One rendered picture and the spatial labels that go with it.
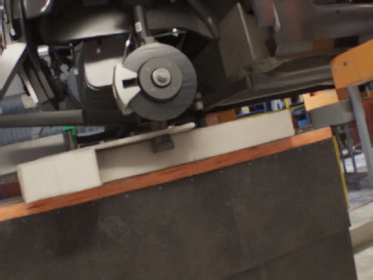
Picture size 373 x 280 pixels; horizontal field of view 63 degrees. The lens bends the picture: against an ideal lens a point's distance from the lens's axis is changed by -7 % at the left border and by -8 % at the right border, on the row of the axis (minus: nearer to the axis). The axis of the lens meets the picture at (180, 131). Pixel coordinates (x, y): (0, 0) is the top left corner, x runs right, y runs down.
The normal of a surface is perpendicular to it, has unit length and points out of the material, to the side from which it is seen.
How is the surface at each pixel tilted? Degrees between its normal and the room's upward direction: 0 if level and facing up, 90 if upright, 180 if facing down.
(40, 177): 90
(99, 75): 90
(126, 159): 90
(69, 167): 90
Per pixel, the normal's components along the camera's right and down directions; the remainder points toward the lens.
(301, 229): 0.25, -0.11
